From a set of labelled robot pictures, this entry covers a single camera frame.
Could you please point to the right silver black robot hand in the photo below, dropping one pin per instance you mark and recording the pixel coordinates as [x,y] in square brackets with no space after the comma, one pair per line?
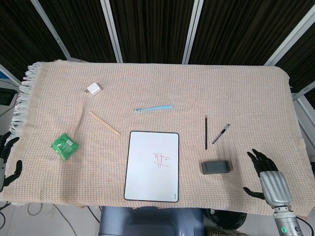
[274,185]

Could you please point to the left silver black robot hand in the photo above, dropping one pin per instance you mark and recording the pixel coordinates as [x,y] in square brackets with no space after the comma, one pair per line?
[3,147]

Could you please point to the grey rectangular eraser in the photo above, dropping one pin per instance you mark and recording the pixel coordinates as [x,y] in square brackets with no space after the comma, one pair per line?
[216,167]

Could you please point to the black box beside table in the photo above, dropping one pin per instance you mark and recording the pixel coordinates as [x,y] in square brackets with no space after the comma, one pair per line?
[6,97]

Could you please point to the black round object under table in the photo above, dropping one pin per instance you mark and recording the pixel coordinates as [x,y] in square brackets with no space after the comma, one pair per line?
[227,220]

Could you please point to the green snack packet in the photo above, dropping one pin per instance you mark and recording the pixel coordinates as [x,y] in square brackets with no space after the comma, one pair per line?
[64,146]

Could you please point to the grey and black pen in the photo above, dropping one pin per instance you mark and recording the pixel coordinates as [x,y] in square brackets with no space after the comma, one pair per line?
[221,134]

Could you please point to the black pencil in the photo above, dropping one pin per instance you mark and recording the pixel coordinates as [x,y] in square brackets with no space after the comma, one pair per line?
[206,132]

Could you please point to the wooden chopstick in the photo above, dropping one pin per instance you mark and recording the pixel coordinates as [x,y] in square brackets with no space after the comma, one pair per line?
[106,122]

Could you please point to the white charger plug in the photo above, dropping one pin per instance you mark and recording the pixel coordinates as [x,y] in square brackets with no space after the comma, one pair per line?
[93,89]

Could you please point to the white board with black rim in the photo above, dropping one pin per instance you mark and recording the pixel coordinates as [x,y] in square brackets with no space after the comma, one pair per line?
[152,166]

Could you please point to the grey-blue robot torso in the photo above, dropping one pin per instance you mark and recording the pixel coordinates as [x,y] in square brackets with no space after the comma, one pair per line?
[150,222]

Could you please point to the light blue toothbrush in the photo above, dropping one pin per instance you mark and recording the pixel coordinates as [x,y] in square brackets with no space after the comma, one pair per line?
[153,108]

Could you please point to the beige woven fringed tablecloth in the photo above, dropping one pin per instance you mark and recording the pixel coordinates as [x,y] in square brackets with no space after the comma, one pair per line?
[157,86]

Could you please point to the white metal table frame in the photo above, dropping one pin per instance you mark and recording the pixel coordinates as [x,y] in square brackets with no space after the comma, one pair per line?
[304,115]

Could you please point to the white metal frame post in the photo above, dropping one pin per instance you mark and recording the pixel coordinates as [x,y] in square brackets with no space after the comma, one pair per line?
[193,30]
[50,29]
[112,30]
[290,34]

